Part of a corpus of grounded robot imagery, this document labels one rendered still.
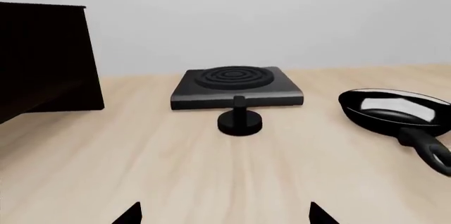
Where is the black electric stove plate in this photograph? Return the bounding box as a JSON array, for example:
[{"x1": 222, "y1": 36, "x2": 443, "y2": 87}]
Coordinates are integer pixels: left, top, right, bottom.
[{"x1": 170, "y1": 64, "x2": 304, "y2": 112}]

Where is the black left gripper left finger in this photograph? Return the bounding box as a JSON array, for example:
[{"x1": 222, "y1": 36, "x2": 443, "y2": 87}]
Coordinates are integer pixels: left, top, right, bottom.
[{"x1": 111, "y1": 201, "x2": 143, "y2": 224}]

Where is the dark brown cabinet shelf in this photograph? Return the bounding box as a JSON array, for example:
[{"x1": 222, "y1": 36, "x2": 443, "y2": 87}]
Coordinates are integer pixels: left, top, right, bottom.
[{"x1": 0, "y1": 1, "x2": 106, "y2": 125}]

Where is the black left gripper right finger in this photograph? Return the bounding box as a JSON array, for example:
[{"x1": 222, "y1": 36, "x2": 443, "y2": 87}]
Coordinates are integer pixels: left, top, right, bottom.
[{"x1": 309, "y1": 201, "x2": 340, "y2": 224}]

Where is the black frying pan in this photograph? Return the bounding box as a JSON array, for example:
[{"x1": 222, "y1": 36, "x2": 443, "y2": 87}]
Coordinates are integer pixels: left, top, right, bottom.
[{"x1": 338, "y1": 87, "x2": 451, "y2": 178}]

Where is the black round stove knob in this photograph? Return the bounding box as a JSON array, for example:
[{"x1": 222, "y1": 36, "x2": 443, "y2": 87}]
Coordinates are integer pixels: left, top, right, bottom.
[{"x1": 217, "y1": 95, "x2": 264, "y2": 137}]

